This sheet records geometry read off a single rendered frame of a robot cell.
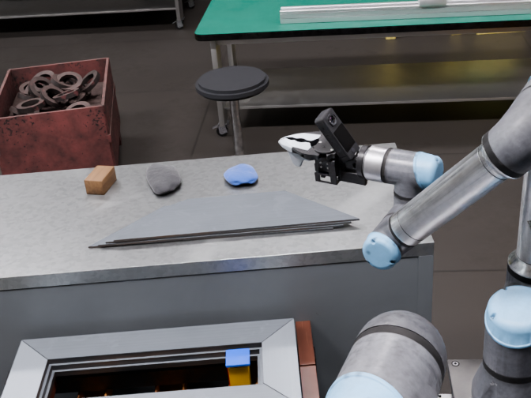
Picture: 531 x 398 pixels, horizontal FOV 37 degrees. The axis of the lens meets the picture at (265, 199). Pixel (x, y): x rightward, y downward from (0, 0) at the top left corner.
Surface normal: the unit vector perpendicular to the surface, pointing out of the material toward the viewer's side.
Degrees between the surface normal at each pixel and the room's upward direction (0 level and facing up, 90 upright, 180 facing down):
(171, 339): 0
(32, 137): 90
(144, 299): 90
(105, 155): 90
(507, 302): 7
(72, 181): 0
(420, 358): 39
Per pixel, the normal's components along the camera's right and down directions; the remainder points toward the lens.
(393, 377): 0.22, -0.78
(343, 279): 0.03, 0.50
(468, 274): -0.07, -0.86
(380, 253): -0.50, 0.46
